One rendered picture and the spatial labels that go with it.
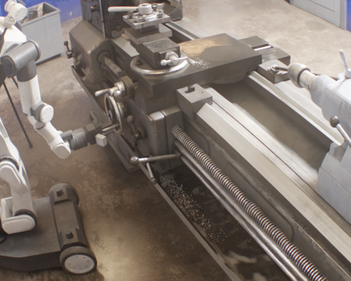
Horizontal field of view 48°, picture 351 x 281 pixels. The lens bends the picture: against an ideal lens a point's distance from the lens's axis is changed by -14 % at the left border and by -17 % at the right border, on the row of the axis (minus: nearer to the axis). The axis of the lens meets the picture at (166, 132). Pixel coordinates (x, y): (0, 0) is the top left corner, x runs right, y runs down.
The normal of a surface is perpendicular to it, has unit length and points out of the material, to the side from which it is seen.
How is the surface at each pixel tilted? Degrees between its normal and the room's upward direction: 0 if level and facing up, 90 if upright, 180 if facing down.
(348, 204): 90
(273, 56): 0
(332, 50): 0
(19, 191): 114
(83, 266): 90
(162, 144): 90
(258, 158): 35
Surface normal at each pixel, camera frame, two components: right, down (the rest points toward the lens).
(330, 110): -0.90, 0.26
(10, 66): -0.52, 0.52
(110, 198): -0.09, -0.82
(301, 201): -0.59, -0.48
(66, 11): 0.44, 0.47
